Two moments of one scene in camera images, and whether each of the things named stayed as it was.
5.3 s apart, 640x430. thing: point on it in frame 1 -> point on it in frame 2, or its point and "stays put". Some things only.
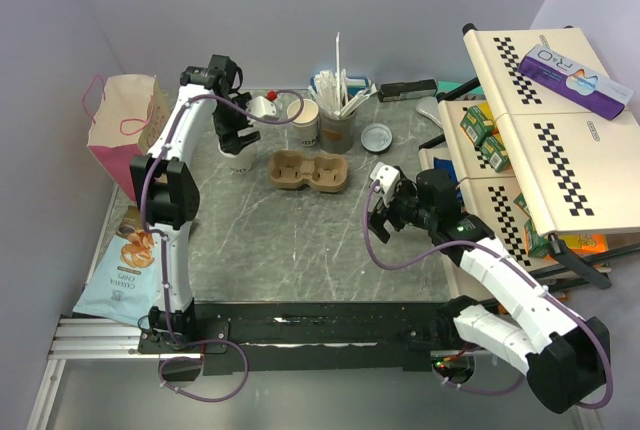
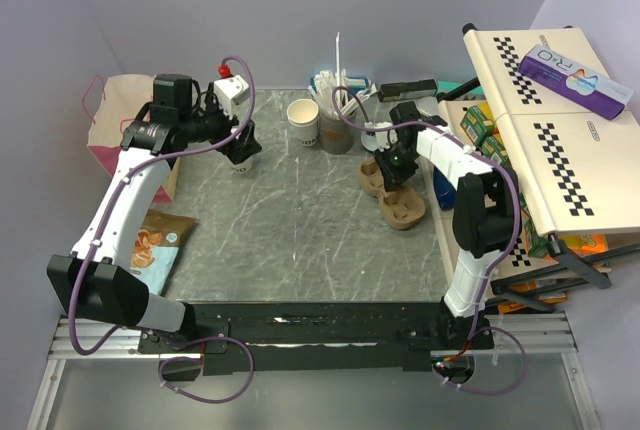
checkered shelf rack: [577, 167] stays put
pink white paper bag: [130, 115] stays put
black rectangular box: [408, 89] stays put
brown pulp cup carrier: [325, 173] -> [401, 208]
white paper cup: [243, 160] stays put
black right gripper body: [405, 208] -> [396, 163]
